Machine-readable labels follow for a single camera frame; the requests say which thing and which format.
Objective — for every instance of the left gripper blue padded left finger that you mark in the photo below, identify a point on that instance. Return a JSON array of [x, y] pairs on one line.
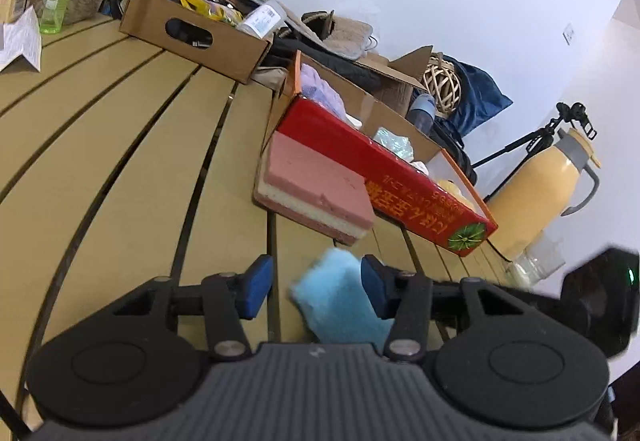
[[230, 298]]

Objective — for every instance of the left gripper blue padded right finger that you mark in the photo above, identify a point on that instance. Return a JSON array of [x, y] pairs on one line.
[[406, 299]]

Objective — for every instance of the light blue plush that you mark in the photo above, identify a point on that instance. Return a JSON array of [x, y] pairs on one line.
[[334, 305]]

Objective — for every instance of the yellow plush toy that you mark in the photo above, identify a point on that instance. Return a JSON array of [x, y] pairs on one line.
[[452, 189]]

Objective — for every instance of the small white ball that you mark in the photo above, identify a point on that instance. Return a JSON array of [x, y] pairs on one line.
[[420, 166]]

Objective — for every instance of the iridescent white soft bag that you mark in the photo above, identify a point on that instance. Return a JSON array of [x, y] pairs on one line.
[[397, 144]]

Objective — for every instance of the lilac fuzzy headband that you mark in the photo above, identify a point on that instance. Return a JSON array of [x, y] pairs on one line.
[[319, 91]]

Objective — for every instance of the glass cup with candle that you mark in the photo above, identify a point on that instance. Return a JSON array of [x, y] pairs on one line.
[[540, 259]]

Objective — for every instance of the red cardboard box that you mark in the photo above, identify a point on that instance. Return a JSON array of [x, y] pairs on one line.
[[396, 189]]

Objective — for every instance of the yellow thermos jug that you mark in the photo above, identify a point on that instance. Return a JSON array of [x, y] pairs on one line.
[[540, 192]]

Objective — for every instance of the pink layered sponge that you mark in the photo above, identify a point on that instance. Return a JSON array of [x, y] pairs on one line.
[[313, 190]]

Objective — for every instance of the black carry case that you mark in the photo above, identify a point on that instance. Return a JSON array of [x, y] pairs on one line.
[[445, 140]]

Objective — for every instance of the blue water bottle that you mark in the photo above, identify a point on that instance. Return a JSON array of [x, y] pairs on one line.
[[421, 111]]

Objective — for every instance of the open brown cardboard box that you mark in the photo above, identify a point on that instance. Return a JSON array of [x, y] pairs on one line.
[[396, 80]]

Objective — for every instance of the dark blue cushion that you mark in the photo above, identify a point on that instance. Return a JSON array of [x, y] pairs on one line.
[[481, 99]]

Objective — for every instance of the wicker rattan ball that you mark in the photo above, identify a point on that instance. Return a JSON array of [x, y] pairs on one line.
[[441, 81]]

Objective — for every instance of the small brown cardboard tray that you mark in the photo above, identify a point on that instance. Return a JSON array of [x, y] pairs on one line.
[[215, 45]]

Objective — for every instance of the beige fleece slipper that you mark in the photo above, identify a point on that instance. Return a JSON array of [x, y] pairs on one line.
[[321, 30]]

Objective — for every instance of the white paper leaflet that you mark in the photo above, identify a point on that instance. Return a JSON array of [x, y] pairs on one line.
[[21, 41]]

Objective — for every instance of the black camera tripod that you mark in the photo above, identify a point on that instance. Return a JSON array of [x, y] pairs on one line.
[[542, 138]]

